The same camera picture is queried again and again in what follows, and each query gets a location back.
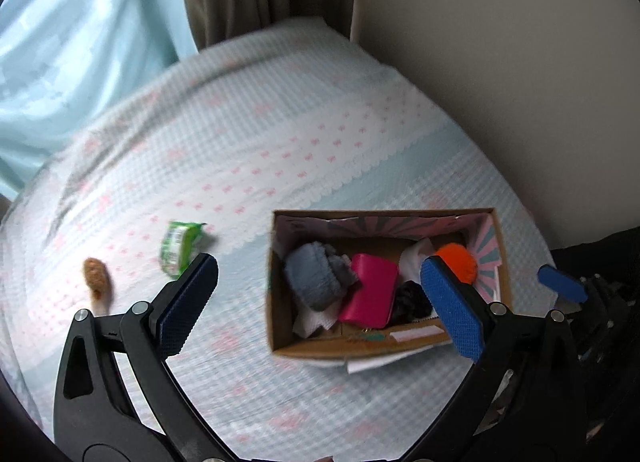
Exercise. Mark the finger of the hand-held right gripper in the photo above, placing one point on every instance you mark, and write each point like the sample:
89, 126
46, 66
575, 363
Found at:
562, 283

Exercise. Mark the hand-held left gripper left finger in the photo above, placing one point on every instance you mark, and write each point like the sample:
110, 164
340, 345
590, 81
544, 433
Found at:
185, 307

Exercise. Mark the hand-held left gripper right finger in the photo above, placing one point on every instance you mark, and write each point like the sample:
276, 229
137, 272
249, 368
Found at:
452, 307

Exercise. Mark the black scrunchie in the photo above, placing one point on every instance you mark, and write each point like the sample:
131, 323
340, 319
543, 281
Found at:
410, 302

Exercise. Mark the orange pompom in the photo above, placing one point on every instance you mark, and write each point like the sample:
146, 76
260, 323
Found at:
457, 262

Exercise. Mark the green snack packet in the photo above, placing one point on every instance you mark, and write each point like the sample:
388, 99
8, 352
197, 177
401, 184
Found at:
180, 247

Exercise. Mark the white cloth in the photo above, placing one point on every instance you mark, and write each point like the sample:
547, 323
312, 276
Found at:
412, 259

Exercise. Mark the pink wallet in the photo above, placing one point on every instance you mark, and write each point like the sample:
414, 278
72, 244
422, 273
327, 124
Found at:
370, 292

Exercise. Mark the patterned cardboard box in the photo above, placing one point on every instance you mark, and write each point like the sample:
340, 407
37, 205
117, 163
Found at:
280, 337

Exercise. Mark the white tissue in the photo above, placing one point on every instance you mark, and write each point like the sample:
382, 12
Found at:
315, 322

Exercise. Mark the grey sock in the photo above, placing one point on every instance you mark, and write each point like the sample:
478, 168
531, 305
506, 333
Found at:
312, 277

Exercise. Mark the black garment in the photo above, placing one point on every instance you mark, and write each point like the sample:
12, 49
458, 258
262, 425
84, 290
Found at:
600, 252

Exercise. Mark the brown knitted toy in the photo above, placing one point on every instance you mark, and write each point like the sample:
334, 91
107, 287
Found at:
96, 279

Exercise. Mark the light blue hanging cloth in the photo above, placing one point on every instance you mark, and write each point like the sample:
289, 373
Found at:
75, 42

